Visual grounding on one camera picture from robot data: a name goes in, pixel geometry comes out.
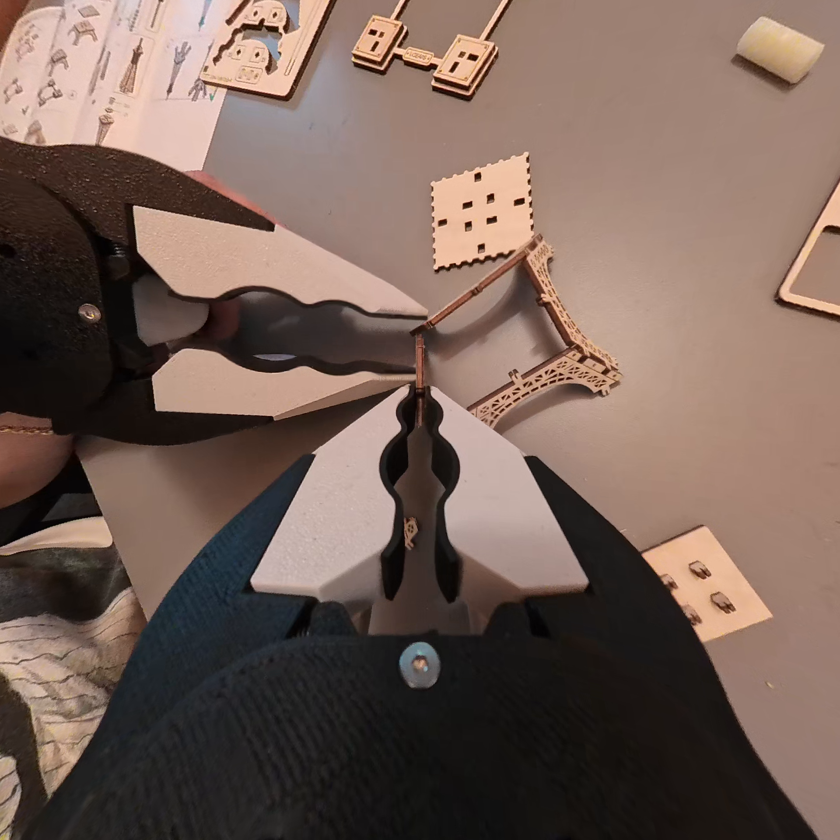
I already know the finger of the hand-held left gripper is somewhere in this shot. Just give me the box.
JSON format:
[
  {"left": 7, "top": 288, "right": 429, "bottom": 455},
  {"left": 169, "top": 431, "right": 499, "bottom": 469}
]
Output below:
[
  {"left": 131, "top": 205, "right": 429, "bottom": 349},
  {"left": 151, "top": 348, "right": 421, "bottom": 422}
]

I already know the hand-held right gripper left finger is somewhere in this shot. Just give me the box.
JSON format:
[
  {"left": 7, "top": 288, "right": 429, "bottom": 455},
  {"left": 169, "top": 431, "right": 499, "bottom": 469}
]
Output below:
[{"left": 249, "top": 385, "right": 421, "bottom": 621}]

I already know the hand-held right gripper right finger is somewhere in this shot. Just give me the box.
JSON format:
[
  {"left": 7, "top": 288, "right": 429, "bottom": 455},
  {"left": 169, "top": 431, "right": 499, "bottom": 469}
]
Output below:
[{"left": 420, "top": 385, "right": 589, "bottom": 621}]

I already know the wooden lattice leg piece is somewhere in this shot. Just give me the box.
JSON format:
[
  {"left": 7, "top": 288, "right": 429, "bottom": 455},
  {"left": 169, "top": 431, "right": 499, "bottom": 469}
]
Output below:
[{"left": 402, "top": 330, "right": 431, "bottom": 551}]

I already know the wooden tower base assembly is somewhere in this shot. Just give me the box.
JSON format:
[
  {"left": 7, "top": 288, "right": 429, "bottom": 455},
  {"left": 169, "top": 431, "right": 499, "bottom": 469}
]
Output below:
[{"left": 427, "top": 235, "right": 622, "bottom": 429}]

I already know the grey desk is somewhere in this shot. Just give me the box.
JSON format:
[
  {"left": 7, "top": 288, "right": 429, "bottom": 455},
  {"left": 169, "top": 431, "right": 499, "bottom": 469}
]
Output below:
[{"left": 75, "top": 0, "right": 840, "bottom": 840}]

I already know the person's left hand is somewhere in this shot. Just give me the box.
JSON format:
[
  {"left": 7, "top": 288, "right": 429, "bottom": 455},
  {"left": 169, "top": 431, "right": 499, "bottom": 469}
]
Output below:
[{"left": 196, "top": 294, "right": 244, "bottom": 343}]

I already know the folded instruction leaflet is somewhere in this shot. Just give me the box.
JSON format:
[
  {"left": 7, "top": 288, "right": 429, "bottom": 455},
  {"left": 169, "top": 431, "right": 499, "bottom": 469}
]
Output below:
[{"left": 0, "top": 0, "right": 227, "bottom": 173}]

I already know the wooden puzzle parts sheet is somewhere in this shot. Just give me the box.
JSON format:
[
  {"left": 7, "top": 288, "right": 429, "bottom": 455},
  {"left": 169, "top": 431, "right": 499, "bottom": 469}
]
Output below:
[{"left": 200, "top": 0, "right": 337, "bottom": 101}]

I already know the pale wooden parts sheet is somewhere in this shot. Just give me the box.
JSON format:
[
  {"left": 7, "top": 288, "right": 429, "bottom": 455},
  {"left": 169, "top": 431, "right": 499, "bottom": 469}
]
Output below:
[{"left": 640, "top": 525, "right": 775, "bottom": 644}]

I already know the square wooden plate with holes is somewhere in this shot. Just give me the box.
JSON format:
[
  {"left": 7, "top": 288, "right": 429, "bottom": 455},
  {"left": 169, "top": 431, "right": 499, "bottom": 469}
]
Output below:
[{"left": 430, "top": 152, "right": 534, "bottom": 273}]

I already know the person's printed shirt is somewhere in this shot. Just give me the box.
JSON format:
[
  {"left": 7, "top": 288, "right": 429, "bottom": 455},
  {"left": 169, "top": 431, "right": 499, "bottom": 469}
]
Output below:
[{"left": 0, "top": 459, "right": 147, "bottom": 840}]

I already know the wooden four-pad square frame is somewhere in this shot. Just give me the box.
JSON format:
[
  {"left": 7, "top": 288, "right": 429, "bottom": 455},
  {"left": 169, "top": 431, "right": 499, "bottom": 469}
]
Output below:
[{"left": 351, "top": 0, "right": 513, "bottom": 101}]

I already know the emptied wooden sheet frame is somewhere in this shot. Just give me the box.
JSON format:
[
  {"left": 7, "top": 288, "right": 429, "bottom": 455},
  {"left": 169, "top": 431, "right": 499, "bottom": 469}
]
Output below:
[{"left": 774, "top": 196, "right": 840, "bottom": 324}]

